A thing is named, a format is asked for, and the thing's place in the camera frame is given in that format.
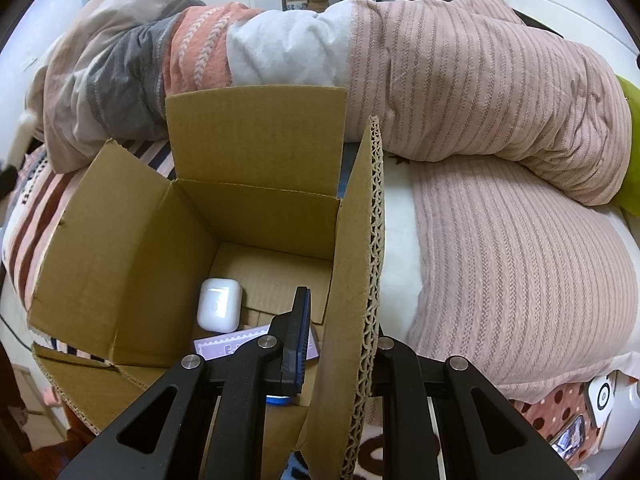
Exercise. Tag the grey and orange striped blanket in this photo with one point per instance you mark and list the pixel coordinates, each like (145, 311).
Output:
(165, 65)

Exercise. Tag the green cushion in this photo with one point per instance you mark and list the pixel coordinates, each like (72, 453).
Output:
(629, 150)

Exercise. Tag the pink striped quilt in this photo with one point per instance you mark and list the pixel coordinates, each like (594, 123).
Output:
(490, 170)

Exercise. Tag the brown cardboard box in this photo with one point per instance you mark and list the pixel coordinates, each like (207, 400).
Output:
(150, 260)

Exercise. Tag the white earbuds case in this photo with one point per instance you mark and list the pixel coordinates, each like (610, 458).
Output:
(219, 305)

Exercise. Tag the small blue round object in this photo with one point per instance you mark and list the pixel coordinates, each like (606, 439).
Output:
(278, 400)

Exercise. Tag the polka dot brown blanket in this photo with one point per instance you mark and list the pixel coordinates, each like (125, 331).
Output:
(555, 415)

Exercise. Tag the brown striped bed sheet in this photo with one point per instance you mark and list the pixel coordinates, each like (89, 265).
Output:
(35, 220)

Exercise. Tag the purple packet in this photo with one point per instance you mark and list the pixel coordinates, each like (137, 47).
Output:
(235, 346)

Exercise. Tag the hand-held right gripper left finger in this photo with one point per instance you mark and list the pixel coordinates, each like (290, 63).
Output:
(299, 340)

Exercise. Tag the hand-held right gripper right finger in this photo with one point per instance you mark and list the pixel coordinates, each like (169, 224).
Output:
(400, 375)

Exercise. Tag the white round device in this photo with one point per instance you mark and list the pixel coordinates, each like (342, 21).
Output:
(602, 395)

